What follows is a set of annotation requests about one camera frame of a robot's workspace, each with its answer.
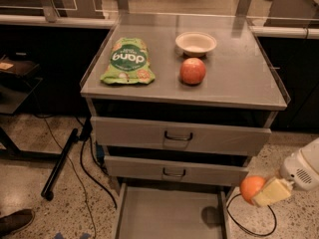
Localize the middle grey drawer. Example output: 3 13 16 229
105 156 248 186

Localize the black stand leg bar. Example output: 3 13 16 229
41 128 78 201

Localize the black cable left floor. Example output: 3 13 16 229
79 136 119 210

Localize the grey metal drawer cabinet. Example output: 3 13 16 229
80 13 291 239

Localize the dark side table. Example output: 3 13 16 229
0 55 40 161

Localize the orange fruit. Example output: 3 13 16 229
239 175 266 204

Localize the white paper bowl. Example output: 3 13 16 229
175 32 217 58

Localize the green dang snack bag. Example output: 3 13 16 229
100 38 156 85

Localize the black floor cable loop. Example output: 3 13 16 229
226 192 278 237

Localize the bottom grey open drawer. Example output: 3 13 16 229
112 180 230 239

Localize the dark shoe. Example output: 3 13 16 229
0 209 34 236

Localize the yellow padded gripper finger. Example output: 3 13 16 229
252 177 293 207

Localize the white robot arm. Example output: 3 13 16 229
251 138 319 207

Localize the top grey drawer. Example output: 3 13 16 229
91 117 271 156

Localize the red apple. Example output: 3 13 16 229
179 58 206 85

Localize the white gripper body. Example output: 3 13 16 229
280 148 314 191

